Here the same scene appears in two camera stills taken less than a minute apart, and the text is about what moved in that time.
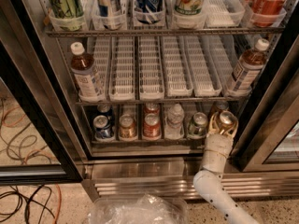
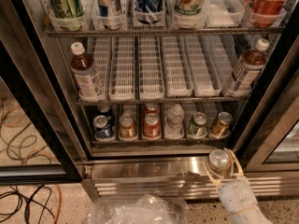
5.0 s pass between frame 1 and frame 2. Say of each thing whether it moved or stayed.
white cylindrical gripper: moved
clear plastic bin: stayed
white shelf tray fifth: stayed
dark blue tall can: stayed
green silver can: stayed
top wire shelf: stayed
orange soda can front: moved
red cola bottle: stayed
